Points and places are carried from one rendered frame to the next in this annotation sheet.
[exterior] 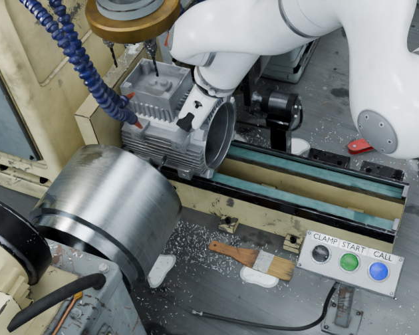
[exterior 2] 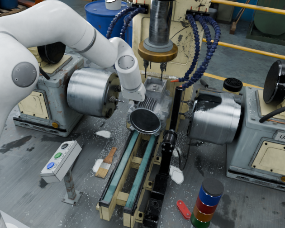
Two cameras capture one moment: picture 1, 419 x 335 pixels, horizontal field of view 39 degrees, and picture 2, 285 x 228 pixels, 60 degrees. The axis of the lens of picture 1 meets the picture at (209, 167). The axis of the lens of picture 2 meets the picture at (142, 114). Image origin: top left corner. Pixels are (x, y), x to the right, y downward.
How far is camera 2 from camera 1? 1.09 m
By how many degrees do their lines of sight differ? 51
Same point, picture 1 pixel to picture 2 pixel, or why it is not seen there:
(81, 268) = (56, 75)
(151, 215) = (87, 95)
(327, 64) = (249, 192)
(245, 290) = (91, 161)
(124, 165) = (101, 79)
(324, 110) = not seen: hidden behind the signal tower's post
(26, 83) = (134, 49)
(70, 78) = (154, 66)
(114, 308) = (50, 92)
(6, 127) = not seen: hidden behind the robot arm
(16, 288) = (31, 49)
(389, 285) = (44, 171)
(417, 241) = not seen: outside the picture
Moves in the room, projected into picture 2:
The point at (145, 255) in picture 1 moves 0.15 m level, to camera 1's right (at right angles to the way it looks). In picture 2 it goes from (75, 101) to (77, 120)
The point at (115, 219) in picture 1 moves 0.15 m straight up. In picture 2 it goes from (79, 82) to (75, 53)
